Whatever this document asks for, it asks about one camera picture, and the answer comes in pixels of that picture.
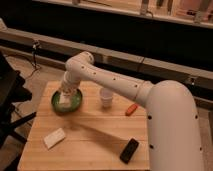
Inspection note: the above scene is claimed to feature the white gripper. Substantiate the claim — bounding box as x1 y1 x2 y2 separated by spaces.
59 73 80 99

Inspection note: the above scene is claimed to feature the white bottle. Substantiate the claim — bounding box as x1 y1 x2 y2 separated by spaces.
59 93 71 107

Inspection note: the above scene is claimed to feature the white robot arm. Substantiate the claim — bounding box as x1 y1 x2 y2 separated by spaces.
61 52 204 171

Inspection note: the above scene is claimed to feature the green ceramic bowl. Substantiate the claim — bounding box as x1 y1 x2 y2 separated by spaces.
51 90 82 113

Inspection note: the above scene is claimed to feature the white plastic cup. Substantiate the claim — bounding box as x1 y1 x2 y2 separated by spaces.
99 88 113 108

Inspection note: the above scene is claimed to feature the black chair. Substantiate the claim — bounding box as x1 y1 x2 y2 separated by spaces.
0 49 38 171

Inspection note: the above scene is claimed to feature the wooden table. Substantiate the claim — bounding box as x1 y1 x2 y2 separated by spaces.
18 81 149 171

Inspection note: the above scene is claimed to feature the white sponge block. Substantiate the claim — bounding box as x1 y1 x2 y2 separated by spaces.
44 128 66 149

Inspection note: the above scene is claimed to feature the orange carrot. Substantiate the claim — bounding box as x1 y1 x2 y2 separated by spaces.
125 103 138 116

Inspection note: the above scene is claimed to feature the black rectangular device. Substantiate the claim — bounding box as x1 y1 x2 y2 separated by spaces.
120 139 139 164

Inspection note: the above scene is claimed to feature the black cable with plug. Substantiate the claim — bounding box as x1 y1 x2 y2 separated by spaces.
25 40 44 81

